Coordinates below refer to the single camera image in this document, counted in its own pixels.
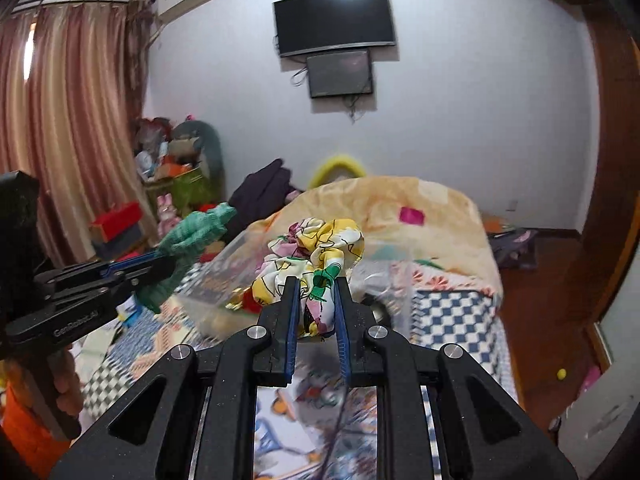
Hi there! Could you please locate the black wall television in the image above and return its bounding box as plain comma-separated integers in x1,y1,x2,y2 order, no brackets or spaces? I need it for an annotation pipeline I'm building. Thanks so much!
273,0,397,58

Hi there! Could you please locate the clear plastic storage box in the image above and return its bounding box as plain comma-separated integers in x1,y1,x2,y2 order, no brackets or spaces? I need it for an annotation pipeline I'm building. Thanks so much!
176,227,321,338
345,242,418,326

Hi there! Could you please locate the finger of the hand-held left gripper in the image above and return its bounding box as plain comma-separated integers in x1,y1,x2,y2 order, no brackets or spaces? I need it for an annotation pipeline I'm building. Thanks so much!
99,251,173,277
111,259,178,297

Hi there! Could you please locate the wooden door frame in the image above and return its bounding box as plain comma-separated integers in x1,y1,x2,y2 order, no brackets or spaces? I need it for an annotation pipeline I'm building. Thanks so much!
510,0,640,361

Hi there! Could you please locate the floral silk scarf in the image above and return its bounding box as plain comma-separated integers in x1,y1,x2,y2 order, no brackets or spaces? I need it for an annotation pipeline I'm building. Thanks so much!
250,217,367,338

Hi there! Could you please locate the green knitted sock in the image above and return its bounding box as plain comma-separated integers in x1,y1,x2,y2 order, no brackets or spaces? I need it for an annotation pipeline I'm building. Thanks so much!
135,202,238,314

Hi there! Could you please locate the person's left hand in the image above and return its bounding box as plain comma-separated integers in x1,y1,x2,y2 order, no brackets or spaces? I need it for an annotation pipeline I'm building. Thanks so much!
52,346,84,417

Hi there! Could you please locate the red box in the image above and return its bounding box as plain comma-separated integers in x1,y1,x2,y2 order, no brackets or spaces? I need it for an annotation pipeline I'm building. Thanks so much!
89,202,142,243

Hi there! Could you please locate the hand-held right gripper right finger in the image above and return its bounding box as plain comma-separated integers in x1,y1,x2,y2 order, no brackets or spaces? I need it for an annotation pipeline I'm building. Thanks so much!
333,276,583,480

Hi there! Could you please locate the bed with patterned blanket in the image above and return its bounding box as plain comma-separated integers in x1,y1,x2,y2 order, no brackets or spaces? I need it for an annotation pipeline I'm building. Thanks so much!
70,175,518,480

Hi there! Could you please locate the dark clothes pile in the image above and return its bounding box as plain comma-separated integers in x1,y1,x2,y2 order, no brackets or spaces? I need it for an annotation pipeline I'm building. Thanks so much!
227,158,301,231

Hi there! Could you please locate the person's orange clothing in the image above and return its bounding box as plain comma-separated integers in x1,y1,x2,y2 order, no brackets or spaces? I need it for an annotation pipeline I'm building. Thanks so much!
0,360,71,478

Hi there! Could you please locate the pink striped curtain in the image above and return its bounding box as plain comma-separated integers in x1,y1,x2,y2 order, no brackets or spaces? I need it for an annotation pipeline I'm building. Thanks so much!
0,0,161,271

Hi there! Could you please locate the small black wall monitor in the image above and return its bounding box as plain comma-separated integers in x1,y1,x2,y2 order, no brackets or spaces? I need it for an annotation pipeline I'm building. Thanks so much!
305,49,375,99

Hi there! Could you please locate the pink plush bunny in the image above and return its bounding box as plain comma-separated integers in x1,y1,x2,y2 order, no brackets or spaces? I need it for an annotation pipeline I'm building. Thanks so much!
156,193,182,237

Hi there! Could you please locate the dark bag on floor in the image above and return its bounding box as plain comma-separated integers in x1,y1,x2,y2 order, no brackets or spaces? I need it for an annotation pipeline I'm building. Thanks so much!
487,227,538,270

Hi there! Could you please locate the yellow ring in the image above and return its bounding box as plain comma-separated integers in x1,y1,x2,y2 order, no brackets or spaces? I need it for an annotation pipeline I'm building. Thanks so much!
307,154,367,190

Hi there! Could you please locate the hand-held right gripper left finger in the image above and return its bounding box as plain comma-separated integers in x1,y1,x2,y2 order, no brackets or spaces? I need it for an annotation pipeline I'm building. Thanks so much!
49,276,301,480

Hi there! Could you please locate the pile of toys and boxes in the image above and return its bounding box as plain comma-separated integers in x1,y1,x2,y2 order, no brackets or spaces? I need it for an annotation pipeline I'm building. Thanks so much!
132,115,224,211

